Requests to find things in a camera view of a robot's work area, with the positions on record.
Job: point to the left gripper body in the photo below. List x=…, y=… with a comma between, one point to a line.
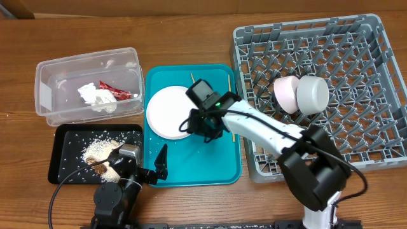
x=145, y=175

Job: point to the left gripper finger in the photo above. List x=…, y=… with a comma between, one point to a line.
x=161, y=165
x=129, y=143

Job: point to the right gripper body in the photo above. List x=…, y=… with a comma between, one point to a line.
x=198, y=119

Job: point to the wooden chopstick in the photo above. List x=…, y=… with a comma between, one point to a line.
x=229, y=89
x=192, y=77

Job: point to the brown food piece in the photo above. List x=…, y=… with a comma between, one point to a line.
x=100, y=169

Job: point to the white rice pile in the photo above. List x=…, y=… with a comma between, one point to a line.
x=98, y=151

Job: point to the red snack wrapper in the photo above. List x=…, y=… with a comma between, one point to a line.
x=120, y=95

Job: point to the large white round plate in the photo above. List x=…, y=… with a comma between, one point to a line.
x=166, y=111

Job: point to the white napkin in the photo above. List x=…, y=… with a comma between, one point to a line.
x=97, y=98

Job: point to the pink bowl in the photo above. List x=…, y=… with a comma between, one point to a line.
x=285, y=93

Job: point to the grey bowl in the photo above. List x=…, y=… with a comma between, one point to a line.
x=312, y=95

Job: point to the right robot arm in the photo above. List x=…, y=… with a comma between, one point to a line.
x=311, y=164

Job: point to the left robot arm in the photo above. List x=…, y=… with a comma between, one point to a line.
x=114, y=201

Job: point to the clear plastic waste bin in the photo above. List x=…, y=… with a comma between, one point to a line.
x=58, y=81

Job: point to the teal plastic serving tray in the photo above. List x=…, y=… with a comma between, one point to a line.
x=191, y=162

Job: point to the black plastic tray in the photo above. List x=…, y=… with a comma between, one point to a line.
x=72, y=140

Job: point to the grey plastic dish rack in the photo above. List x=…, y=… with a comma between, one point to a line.
x=366, y=112

